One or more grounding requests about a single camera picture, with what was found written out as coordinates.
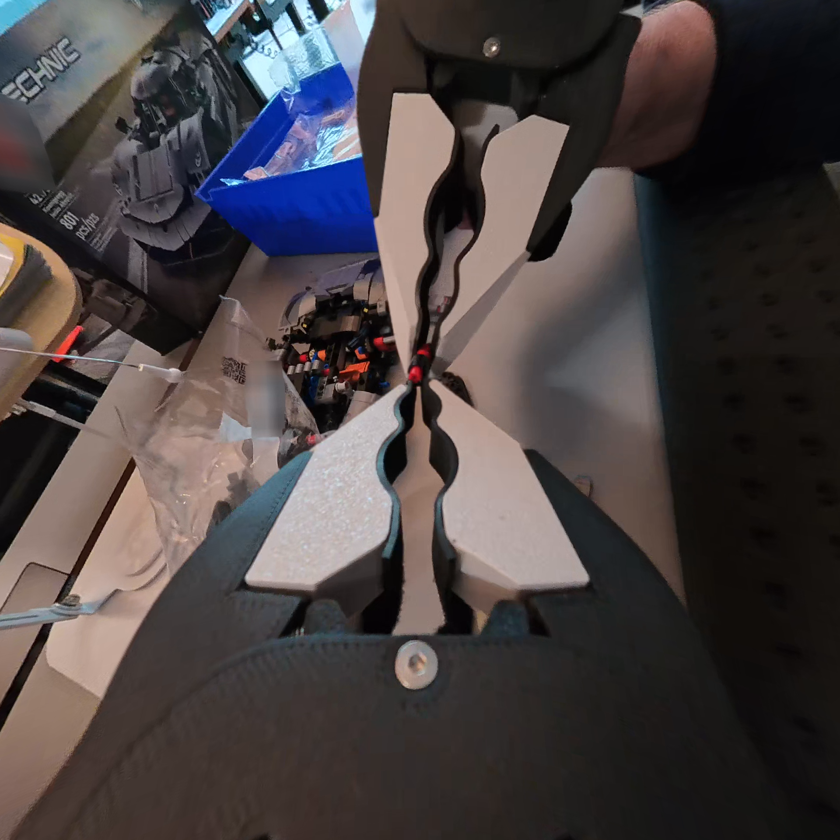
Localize dark lego box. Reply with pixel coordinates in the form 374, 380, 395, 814
0, 0, 266, 345

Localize blue plastic bin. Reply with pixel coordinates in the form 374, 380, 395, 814
195, 62, 383, 258

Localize crumpled clear plastic bag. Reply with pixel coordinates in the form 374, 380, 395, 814
222, 26, 367, 190

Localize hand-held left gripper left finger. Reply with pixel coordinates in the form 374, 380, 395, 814
244, 384, 417, 617

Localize partly built lego car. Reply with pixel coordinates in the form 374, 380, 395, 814
264, 258, 475, 435

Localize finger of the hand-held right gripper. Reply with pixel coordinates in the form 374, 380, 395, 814
373, 92, 458, 367
428, 115, 571, 354

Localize black dotted edge pad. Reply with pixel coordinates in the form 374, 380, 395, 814
633, 164, 840, 840

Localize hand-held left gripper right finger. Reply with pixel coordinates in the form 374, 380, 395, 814
424, 379, 590, 613

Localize person's right hand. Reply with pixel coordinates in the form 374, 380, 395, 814
599, 2, 716, 169

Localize white wooden book stand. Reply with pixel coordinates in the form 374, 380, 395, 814
0, 223, 175, 700

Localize clear printed empty bag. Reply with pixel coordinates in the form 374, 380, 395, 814
115, 295, 317, 573

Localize page holder cord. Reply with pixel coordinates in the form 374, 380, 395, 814
0, 348, 187, 384

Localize white flat panel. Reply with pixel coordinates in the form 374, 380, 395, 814
0, 338, 198, 729

